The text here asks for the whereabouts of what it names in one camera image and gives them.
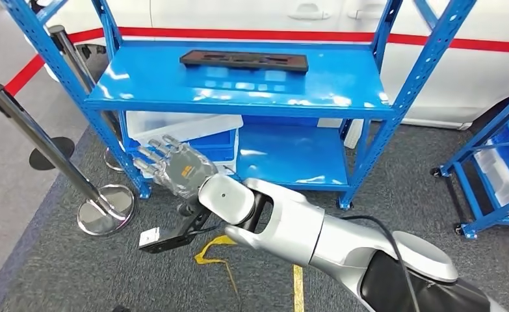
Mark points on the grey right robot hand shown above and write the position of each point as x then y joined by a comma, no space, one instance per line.
185,170

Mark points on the black plastic panel part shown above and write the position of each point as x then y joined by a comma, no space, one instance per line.
288,64

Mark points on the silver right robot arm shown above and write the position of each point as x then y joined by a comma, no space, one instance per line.
297,228

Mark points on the blue metal shelf rack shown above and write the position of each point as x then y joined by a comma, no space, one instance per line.
159,86

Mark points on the long red barrier belt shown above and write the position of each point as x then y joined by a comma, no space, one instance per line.
237,34

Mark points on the black left robot foot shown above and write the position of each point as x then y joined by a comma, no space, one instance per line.
120,309

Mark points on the yellow floor tape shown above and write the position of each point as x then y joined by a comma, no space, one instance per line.
298,288

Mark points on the white ribbed plastic crate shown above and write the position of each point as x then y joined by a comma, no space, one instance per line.
354,135

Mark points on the short red barrier belt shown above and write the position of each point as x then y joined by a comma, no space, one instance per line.
21,77

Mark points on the white car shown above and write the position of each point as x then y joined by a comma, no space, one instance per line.
452,86

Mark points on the blue wheeled metal rack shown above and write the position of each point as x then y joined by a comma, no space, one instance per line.
486,137

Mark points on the pale wrist camera on bracket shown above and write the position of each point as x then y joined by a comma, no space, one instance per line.
168,239

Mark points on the chrome stanchion post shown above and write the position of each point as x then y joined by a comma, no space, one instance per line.
71,56
103,211

